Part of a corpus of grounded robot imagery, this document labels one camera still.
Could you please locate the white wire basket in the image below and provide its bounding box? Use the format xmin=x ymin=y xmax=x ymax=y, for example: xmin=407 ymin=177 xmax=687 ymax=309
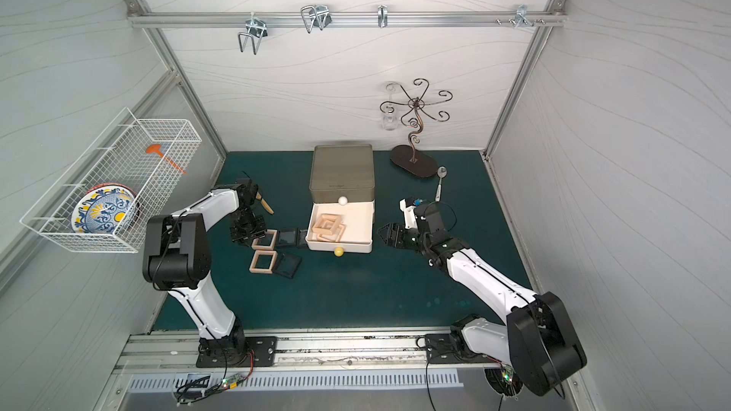
xmin=20 ymin=108 xmax=202 ymax=253

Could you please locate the white vent strip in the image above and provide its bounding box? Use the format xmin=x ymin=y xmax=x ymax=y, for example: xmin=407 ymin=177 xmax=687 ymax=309
xmin=128 ymin=367 xmax=464 ymax=393

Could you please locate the clear wine glass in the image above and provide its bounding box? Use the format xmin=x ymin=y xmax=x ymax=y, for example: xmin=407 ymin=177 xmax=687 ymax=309
xmin=379 ymin=82 xmax=401 ymax=131

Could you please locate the pink brooch box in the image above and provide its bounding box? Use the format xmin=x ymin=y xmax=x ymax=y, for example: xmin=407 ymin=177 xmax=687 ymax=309
xmin=312 ymin=213 xmax=342 ymax=235
xmin=249 ymin=249 xmax=278 ymax=275
xmin=316 ymin=224 xmax=346 ymax=243
xmin=251 ymin=229 xmax=278 ymax=250

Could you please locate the orange plastic spoon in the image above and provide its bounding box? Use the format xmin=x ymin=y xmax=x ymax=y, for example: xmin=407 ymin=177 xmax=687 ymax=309
xmin=146 ymin=144 xmax=187 ymax=174

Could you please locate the brown metal jewelry stand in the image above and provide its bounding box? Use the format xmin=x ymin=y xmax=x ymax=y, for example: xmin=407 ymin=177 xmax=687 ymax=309
xmin=389 ymin=78 xmax=453 ymax=179

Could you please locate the blue yellow patterned plate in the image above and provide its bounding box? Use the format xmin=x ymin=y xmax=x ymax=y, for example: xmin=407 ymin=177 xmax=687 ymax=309
xmin=70 ymin=184 xmax=137 ymax=234

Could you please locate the aluminium top rail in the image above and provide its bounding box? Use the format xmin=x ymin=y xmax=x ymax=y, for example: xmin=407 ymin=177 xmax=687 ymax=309
xmin=128 ymin=9 xmax=567 ymax=30

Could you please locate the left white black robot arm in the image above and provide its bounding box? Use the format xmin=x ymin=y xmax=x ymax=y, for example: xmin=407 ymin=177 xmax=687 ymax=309
xmin=142 ymin=179 xmax=267 ymax=350

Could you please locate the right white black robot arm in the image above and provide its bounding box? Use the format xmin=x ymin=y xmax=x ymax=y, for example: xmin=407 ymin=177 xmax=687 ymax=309
xmin=378 ymin=198 xmax=587 ymax=396

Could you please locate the black brooch box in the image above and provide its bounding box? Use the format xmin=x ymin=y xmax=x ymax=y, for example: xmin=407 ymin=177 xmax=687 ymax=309
xmin=272 ymin=253 xmax=302 ymax=279
xmin=295 ymin=228 xmax=308 ymax=249
xmin=276 ymin=228 xmax=299 ymax=249

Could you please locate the metal single hook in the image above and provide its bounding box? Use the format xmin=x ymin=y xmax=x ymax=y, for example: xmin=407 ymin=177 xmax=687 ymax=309
xmin=377 ymin=5 xmax=388 ymax=29

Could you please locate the three-tier drawer cabinet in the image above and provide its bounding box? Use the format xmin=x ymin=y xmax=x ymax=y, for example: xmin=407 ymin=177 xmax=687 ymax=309
xmin=306 ymin=144 xmax=375 ymax=254

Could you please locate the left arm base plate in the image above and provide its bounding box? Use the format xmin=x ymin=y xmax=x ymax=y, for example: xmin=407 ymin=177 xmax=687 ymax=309
xmin=195 ymin=336 xmax=278 ymax=368

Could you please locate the hello kitty metal spoon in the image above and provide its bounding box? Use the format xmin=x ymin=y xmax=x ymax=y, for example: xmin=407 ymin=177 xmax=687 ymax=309
xmin=434 ymin=167 xmax=447 ymax=202

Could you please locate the yellow plastic knife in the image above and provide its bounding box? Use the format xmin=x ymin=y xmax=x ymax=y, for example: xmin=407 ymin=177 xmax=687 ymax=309
xmin=256 ymin=192 xmax=274 ymax=215

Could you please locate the metal double hook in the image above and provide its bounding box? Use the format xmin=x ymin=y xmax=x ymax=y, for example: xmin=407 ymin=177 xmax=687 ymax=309
xmin=237 ymin=13 xmax=268 ymax=55
xmin=300 ymin=5 xmax=332 ymax=33

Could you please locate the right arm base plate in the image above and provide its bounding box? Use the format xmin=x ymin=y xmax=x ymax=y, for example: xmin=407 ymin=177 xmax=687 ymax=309
xmin=417 ymin=333 xmax=489 ymax=365

